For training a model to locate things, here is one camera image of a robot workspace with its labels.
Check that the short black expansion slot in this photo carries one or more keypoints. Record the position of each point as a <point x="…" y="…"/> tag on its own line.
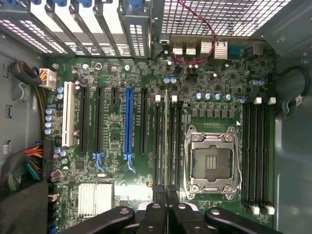
<point x="114" y="96"/>

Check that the black RAM slot white latch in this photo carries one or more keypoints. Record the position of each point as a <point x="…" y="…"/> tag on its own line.
<point x="270" y="151"/>
<point x="255" y="151"/>
<point x="173" y="136"/>
<point x="157" y="136"/>

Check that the blue expansion slot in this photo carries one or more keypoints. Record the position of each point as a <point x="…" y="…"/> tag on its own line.
<point x="129" y="119"/>

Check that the green motherboard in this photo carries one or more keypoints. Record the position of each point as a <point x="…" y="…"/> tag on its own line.
<point x="117" y="122"/>

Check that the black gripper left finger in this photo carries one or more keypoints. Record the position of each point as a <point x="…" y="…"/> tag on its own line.
<point x="151" y="219"/>

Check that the silver CPU socket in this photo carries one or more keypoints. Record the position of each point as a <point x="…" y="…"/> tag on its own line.
<point x="212" y="161"/>

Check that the RAM memory stick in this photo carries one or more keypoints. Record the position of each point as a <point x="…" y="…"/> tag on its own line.
<point x="163" y="146"/>

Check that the silver finned chipset heatsink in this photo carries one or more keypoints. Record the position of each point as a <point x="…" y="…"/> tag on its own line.
<point x="95" y="200"/>

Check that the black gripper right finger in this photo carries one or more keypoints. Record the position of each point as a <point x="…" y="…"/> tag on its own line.
<point x="185" y="219"/>

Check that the perforated grey slot bracket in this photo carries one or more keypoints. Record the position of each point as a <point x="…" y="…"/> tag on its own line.
<point x="136" y="31"/>

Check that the silver rear port block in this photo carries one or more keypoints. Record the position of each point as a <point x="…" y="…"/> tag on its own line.
<point x="207" y="48"/>

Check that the blue VGA port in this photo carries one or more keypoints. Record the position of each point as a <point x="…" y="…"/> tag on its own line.
<point x="235" y="51"/>

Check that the white power connector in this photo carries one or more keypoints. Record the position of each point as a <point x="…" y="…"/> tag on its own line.
<point x="48" y="78"/>

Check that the long black expansion slot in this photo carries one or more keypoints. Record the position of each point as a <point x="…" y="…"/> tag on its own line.
<point x="84" y="119"/>
<point x="99" y="119"/>
<point x="144" y="119"/>

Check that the white PCI expansion slot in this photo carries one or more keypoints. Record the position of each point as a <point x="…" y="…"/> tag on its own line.
<point x="68" y="114"/>

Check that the grey metal PC case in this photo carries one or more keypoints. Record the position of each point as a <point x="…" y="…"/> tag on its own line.
<point x="292" y="151"/>

